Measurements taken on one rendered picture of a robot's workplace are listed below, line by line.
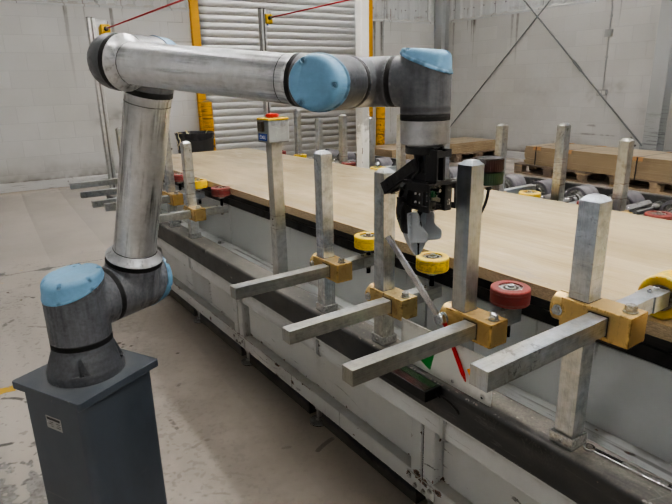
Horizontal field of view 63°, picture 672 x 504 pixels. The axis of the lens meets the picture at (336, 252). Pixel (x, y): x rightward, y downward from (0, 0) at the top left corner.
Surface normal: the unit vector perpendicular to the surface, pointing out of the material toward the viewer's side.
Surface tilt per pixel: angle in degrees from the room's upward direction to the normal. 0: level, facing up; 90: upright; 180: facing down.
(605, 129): 90
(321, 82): 90
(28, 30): 90
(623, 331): 90
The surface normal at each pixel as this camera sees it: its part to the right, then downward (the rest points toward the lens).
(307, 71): -0.43, 0.28
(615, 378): -0.82, 0.18
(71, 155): 0.54, 0.23
